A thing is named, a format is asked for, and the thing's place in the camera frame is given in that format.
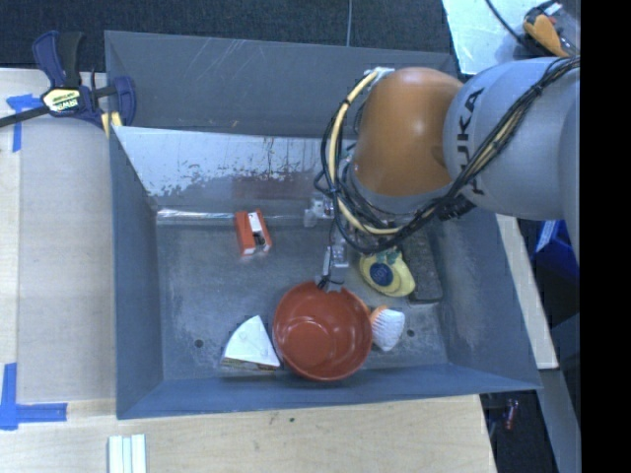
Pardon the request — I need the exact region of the yellow toy with blue circle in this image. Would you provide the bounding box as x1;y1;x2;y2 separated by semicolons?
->
358;248;417;299

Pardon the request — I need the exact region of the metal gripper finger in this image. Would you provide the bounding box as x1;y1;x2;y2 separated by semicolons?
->
302;192;338;230
320;244;352;290

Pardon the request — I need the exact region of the white wedge block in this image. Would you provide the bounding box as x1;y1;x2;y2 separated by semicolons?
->
219;313;283;374

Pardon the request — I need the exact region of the grey metal bin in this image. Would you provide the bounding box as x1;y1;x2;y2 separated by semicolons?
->
103;30;544;421

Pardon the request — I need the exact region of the red-orange bowl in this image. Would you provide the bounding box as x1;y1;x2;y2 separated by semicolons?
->
271;280;374;382

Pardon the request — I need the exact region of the orange and white box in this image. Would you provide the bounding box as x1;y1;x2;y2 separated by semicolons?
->
233;208;274;259

